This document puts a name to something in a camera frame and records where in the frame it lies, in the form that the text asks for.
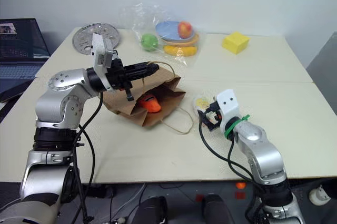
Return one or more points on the green zip tie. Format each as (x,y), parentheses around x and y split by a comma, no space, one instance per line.
(235,124)

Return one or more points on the white and yellow plush toy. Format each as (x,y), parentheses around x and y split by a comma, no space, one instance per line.
(202,101)

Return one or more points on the white round object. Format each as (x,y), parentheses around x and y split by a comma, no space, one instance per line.
(318,195)

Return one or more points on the brown paper bag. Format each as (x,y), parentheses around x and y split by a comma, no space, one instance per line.
(163,97)

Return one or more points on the yellow toy fruit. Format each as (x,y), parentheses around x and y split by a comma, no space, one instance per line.
(180,51)

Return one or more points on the yellow cube box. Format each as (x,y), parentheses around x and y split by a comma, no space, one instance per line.
(235,42)

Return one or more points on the clear plastic bag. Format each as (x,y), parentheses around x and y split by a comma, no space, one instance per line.
(137,21)

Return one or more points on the orange plate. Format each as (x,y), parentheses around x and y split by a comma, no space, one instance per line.
(196,38)

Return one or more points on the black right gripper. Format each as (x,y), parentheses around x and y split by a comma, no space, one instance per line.
(215,115)

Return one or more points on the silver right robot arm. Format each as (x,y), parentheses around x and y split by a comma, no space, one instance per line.
(260,150)

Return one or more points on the orange glowing light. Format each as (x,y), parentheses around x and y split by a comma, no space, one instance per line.
(241,185)

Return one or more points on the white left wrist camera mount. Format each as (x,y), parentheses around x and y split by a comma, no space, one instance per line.
(101,53)

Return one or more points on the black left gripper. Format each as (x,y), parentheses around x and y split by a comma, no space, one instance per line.
(117,75)

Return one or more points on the orange plush toy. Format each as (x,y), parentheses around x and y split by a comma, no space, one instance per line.
(150,104)

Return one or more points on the grey perforated metal disc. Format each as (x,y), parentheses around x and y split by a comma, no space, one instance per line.
(83,41)

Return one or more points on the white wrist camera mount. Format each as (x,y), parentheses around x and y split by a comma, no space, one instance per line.
(101,53)
(229,104)

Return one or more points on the blue plate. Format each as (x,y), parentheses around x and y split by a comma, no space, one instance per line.
(167,29)

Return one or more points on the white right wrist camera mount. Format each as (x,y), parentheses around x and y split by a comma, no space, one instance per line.
(229,104)

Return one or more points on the dark rounded shape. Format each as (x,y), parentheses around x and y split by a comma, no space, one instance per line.
(217,209)
(152,211)

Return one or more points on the green toy apple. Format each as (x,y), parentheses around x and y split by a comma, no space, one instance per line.
(149,42)

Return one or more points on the red toy apple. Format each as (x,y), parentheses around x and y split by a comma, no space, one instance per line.
(184,30)

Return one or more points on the dark open laptop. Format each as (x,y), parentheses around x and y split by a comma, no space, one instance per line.
(18,45)

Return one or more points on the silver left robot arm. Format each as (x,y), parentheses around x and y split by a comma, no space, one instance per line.
(60,103)

